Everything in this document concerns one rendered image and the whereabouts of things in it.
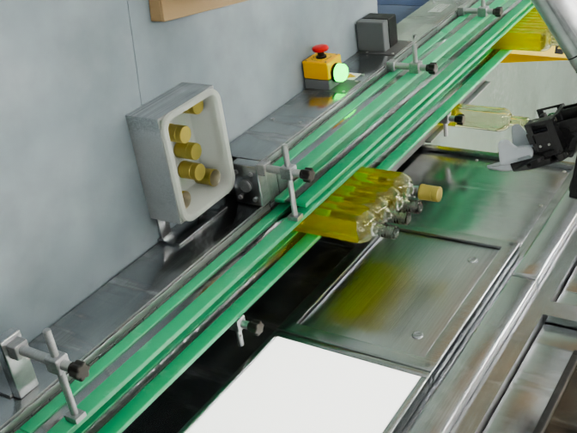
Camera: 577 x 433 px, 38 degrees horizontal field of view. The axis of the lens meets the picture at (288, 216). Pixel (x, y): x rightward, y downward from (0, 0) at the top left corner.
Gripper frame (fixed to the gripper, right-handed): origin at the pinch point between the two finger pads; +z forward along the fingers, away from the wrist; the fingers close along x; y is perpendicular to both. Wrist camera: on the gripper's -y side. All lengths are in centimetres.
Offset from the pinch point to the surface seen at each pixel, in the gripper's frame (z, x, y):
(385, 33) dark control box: 47, -54, 21
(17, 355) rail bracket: 44, 79, 16
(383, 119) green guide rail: 43, -33, 4
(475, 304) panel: 12.3, 8.0, -25.4
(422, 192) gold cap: 25.3, -10.1, -7.0
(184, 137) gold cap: 46, 26, 28
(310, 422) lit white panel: 25, 50, -20
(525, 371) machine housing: 1.2, 18.1, -34.4
